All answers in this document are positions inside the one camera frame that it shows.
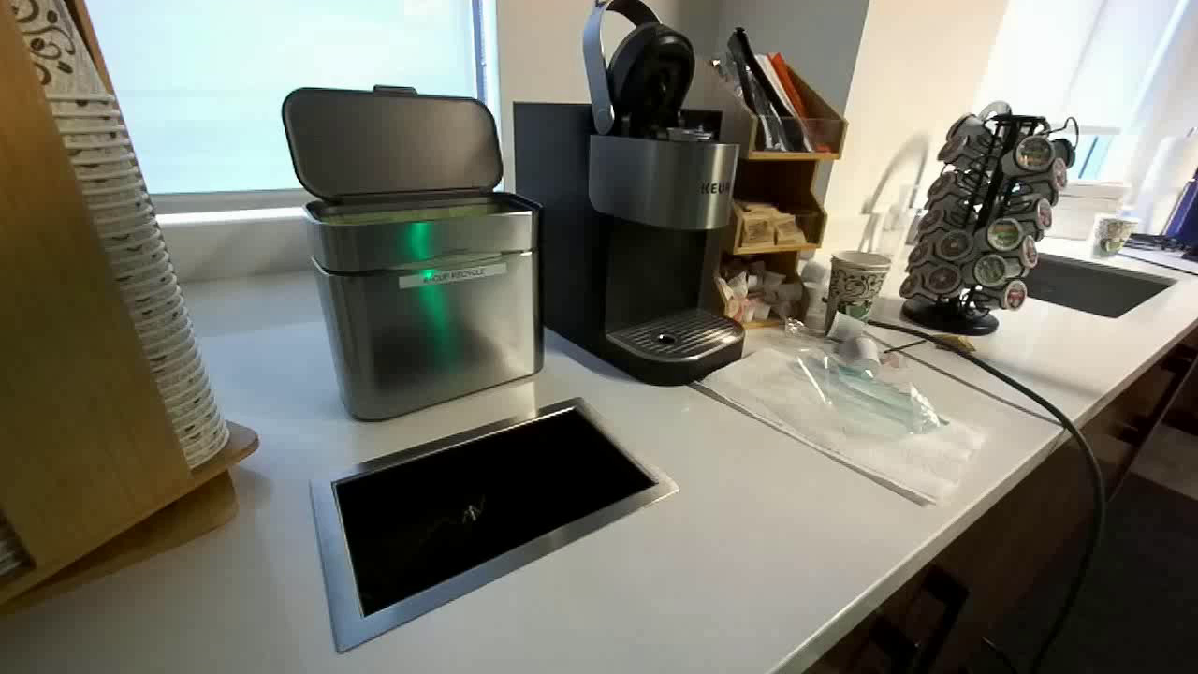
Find stack of paper cups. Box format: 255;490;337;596
9;0;237;477

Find black silver coffee machine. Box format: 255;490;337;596
510;0;749;386

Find stainless steel lidded bin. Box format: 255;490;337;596
276;81;548;428

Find steel framed counter chute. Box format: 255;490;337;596
307;398;679;656

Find small brown box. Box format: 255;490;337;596
728;197;810;259

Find wooden condiment organizer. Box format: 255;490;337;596
713;21;855;331

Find white creamer cup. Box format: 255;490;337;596
829;316;884;373

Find small plastic bag with card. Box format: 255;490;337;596
790;344;955;438

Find black packets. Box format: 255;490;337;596
714;25;802;158

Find orange packets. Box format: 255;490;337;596
765;47;855;161

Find white faucet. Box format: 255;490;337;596
856;127;935;259

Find black coffee pod carousel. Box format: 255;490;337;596
895;102;1081;336

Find wooden counter cabinet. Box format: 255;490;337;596
810;336;1198;674

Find dark recessed sink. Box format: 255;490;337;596
1021;248;1181;321

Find white patterned mug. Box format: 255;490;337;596
1088;211;1142;261

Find wooden cup dispenser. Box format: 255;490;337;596
0;0;261;614

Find blue bottle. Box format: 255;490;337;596
1166;165;1198;261

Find dark power cable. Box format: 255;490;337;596
856;316;1113;674

